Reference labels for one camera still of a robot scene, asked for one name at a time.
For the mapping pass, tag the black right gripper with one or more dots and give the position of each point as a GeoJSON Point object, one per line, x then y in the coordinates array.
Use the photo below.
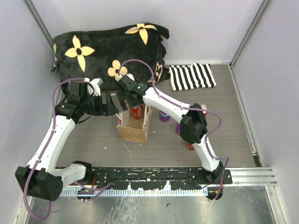
{"type": "Point", "coordinates": [124, 95]}

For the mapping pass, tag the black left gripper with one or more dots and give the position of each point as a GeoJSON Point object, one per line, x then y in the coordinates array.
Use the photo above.
{"type": "Point", "coordinates": [110, 108]}

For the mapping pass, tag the red cola can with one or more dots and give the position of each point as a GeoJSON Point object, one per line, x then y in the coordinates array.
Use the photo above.
{"type": "Point", "coordinates": [190, 146]}
{"type": "Point", "coordinates": [205, 110]}
{"type": "Point", "coordinates": [136, 112]}

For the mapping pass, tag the watermelon print canvas bag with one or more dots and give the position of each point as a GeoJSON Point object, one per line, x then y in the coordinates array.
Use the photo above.
{"type": "Point", "coordinates": [134, 130]}

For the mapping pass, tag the purple Fanta can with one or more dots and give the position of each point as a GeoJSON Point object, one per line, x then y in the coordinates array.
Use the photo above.
{"type": "Point", "coordinates": [164, 117]}

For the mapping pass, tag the purple soda can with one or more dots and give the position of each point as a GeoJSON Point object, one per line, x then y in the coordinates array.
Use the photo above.
{"type": "Point", "coordinates": [177, 129]}

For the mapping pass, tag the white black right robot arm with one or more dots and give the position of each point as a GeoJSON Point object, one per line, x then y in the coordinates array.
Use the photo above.
{"type": "Point", "coordinates": [193, 124]}

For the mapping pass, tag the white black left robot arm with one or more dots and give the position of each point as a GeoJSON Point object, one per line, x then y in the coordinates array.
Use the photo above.
{"type": "Point", "coordinates": [39, 178]}

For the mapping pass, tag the black floral plush blanket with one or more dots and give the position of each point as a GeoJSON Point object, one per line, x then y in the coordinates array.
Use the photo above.
{"type": "Point", "coordinates": [136, 49]}

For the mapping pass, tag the black white striped cloth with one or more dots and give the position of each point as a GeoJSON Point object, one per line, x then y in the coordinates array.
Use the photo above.
{"type": "Point", "coordinates": [189, 77]}

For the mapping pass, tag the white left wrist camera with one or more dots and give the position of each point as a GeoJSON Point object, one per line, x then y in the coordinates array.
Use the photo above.
{"type": "Point", "coordinates": [94, 87]}

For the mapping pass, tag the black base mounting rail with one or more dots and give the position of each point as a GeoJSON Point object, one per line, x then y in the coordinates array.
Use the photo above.
{"type": "Point", "coordinates": [149, 178]}

